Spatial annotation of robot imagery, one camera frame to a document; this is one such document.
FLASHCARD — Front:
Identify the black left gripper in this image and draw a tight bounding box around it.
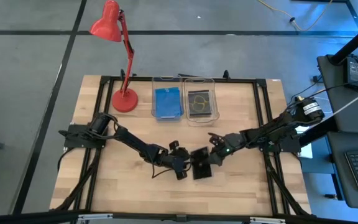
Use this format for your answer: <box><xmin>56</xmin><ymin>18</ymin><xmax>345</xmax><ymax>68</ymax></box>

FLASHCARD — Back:
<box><xmin>157</xmin><ymin>139</ymin><xmax>192</xmax><ymax>181</ymax></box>

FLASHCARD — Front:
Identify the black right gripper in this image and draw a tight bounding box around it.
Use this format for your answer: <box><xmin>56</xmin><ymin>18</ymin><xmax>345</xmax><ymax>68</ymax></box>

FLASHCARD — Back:
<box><xmin>204</xmin><ymin>132</ymin><xmax>247</xmax><ymax>168</ymax></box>

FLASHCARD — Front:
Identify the clear plastic bin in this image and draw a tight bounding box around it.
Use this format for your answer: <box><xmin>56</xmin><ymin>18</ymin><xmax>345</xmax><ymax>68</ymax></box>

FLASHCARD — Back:
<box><xmin>182</xmin><ymin>77</ymin><xmax>220</xmax><ymax>128</ymax></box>
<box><xmin>150</xmin><ymin>75</ymin><xmax>186</xmax><ymax>122</ymax></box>

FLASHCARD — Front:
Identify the red desk lamp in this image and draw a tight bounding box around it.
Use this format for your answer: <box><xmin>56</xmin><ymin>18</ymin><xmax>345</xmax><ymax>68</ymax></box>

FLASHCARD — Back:
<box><xmin>88</xmin><ymin>0</ymin><xmax>139</xmax><ymax>113</ymax></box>

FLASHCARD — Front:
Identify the white paper sheet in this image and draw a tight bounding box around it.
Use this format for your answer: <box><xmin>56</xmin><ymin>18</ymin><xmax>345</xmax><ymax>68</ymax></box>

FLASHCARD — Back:
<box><xmin>296</xmin><ymin>123</ymin><xmax>314</xmax><ymax>159</ymax></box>

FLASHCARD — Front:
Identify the black diagonal pole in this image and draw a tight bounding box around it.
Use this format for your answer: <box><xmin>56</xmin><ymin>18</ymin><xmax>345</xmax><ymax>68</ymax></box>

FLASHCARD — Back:
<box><xmin>329</xmin><ymin>18</ymin><xmax>358</xmax><ymax>65</ymax></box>
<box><xmin>297</xmin><ymin>116</ymin><xmax>338</xmax><ymax>147</ymax></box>

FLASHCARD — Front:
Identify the black side desk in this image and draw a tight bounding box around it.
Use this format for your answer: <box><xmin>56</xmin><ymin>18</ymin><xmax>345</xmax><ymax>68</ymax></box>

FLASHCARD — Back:
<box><xmin>317</xmin><ymin>54</ymin><xmax>358</xmax><ymax>125</ymax></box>
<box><xmin>326</xmin><ymin>130</ymin><xmax>358</xmax><ymax>210</ymax></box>

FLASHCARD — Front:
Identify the silver rod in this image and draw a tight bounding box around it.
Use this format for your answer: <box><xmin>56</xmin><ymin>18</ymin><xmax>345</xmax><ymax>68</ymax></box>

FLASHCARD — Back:
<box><xmin>331</xmin><ymin>83</ymin><xmax>358</xmax><ymax>118</ymax></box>

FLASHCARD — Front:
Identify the black rig crossbar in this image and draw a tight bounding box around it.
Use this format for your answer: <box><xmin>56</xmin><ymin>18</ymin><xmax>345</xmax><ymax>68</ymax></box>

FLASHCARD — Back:
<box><xmin>0</xmin><ymin>210</ymin><xmax>358</xmax><ymax>224</ymax></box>

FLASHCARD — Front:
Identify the black power adapter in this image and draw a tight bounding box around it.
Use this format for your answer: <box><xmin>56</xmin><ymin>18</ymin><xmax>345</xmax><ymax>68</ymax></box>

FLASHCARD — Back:
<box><xmin>342</xmin><ymin>57</ymin><xmax>358</xmax><ymax>91</ymax></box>

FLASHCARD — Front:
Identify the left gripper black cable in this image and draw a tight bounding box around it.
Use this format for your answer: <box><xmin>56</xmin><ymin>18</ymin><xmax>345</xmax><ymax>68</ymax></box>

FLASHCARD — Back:
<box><xmin>150</xmin><ymin>155</ymin><xmax>192</xmax><ymax>180</ymax></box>

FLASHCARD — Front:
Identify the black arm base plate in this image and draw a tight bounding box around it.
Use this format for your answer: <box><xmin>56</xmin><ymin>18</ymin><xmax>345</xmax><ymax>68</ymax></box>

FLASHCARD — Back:
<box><xmin>59</xmin><ymin>124</ymin><xmax>109</xmax><ymax>149</ymax></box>
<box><xmin>259</xmin><ymin>130</ymin><xmax>301</xmax><ymax>154</ymax></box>

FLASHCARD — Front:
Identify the black metal table frame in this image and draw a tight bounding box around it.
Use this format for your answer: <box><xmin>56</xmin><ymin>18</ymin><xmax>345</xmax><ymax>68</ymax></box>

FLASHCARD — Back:
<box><xmin>50</xmin><ymin>74</ymin><xmax>315</xmax><ymax>218</ymax></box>

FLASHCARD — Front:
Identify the black power cable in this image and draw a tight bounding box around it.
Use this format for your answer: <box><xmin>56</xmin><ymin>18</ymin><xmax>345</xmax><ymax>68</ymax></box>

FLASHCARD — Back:
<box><xmin>286</xmin><ymin>76</ymin><xmax>358</xmax><ymax>106</ymax></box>

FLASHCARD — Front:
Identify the yellow floor cable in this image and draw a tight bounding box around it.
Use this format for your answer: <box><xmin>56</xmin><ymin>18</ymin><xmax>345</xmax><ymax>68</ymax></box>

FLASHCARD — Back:
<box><xmin>256</xmin><ymin>0</ymin><xmax>335</xmax><ymax>32</ymax></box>

